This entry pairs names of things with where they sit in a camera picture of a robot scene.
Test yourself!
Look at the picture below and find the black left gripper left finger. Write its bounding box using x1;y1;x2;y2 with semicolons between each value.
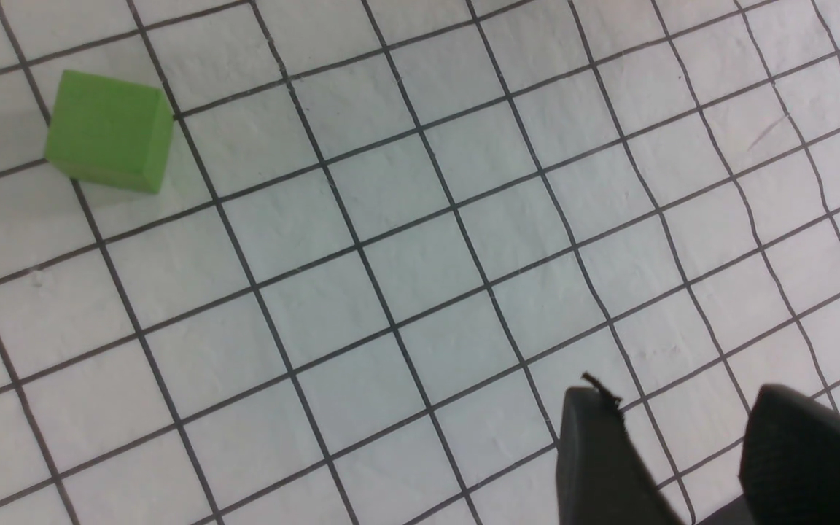
556;373;682;524

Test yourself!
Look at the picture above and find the green foam cube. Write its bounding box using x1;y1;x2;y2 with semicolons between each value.
44;70;174;194

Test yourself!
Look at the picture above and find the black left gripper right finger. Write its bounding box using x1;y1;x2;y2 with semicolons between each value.
738;384;840;524

